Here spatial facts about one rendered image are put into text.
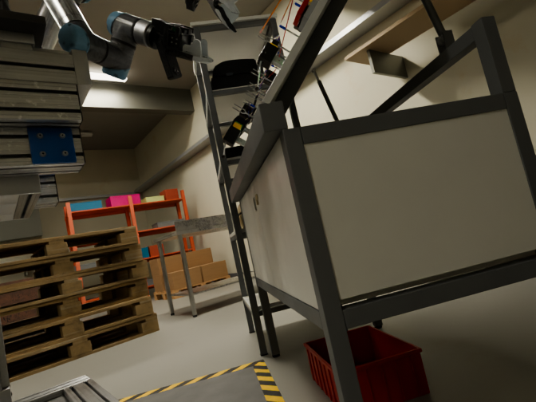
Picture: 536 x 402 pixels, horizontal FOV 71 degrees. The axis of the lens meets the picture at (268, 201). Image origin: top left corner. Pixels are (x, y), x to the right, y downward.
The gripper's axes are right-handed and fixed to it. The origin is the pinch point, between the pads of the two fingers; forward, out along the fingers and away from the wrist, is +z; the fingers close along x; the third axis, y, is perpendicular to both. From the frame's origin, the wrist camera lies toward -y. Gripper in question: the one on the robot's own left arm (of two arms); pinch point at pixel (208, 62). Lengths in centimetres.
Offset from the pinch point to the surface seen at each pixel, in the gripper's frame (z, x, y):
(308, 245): 49, -32, -22
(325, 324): 59, -38, -34
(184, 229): -99, 167, -195
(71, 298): -125, 58, -219
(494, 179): 81, -1, -4
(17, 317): -298, 123, -411
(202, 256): -176, 366, -395
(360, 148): 51, -16, -4
